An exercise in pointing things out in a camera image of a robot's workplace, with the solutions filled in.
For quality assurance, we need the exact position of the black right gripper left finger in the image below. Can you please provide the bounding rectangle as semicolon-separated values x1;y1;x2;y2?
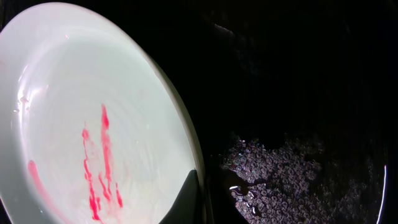
160;170;203;224

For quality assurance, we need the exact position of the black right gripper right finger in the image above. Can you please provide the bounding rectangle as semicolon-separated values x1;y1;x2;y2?
207;167;247;224

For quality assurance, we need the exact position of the light green plate with ketchup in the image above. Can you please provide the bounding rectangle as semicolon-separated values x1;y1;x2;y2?
1;2;206;223

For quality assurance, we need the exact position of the black round serving tray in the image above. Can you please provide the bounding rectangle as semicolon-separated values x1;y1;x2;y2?
0;0;398;224

